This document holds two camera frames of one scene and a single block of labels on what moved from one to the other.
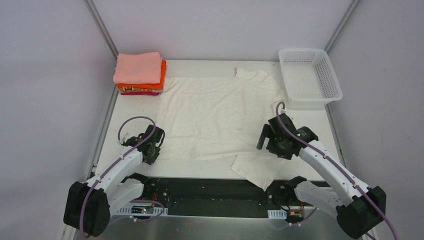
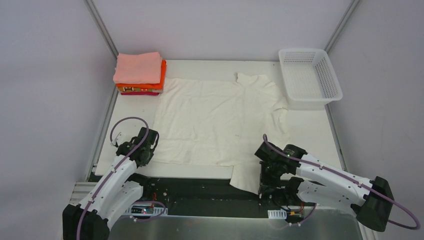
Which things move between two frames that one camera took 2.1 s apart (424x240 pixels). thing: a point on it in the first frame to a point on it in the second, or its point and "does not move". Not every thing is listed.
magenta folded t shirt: (140, 93) does not move
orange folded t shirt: (154, 86) does not move
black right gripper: (269, 138) to (268, 177)
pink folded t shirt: (143, 68) does not move
